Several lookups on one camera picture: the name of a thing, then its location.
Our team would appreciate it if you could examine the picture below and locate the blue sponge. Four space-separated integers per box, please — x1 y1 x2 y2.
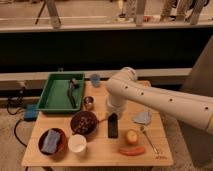
41 130 61 154

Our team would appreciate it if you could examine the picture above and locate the small metal cup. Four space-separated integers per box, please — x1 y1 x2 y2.
83 96 94 110

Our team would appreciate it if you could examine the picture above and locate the light blue cloth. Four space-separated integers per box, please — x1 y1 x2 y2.
133 111 151 125

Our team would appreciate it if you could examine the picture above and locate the dark bowl with sponge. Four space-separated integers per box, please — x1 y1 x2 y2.
38 128 67 156

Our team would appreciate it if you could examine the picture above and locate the blue cup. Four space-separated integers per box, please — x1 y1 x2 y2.
90 74 100 87

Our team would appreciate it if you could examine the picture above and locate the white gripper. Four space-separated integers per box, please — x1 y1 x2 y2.
106 99 125 118

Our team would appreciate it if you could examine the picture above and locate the yellow apple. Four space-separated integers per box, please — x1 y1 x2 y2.
125 130 138 145

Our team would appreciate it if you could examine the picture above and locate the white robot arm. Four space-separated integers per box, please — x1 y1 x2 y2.
105 67 213 135

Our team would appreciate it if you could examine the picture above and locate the black tool in tray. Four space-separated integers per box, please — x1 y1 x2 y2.
67 78 79 108

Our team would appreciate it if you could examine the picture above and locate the metal spoon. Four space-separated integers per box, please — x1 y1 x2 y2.
140 125 159 155

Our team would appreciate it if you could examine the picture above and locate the dark bowl with food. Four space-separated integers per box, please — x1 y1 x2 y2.
70 111 98 136

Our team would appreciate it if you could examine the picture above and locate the white cup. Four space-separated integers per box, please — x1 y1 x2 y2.
68 134 87 154

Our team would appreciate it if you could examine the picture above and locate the black eraser block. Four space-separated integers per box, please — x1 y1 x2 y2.
108 113 118 138

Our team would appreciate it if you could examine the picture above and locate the orange carrot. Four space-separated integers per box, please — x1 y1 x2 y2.
119 147 145 156

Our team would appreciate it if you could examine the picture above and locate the black cable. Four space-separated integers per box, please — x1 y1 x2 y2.
5 87 28 148

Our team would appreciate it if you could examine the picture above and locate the green plastic tray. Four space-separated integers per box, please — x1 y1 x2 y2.
37 72 85 114

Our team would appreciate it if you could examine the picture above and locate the blue power box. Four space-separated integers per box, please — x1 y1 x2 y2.
24 104 38 121

